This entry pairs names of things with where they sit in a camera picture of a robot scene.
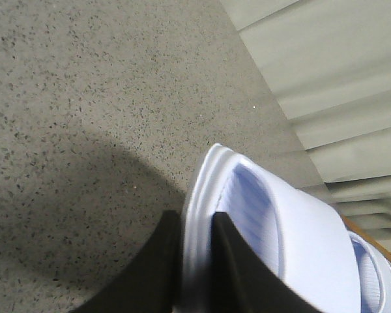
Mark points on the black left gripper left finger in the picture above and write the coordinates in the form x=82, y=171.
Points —
x=149, y=282

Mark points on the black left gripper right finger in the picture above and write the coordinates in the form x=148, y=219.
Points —
x=240, y=282

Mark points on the light blue slipper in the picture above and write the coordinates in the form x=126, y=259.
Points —
x=301, y=239

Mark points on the wooden table edge strip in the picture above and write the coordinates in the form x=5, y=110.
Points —
x=359, y=231

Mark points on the beige pleated curtain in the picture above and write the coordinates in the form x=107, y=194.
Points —
x=328, y=64

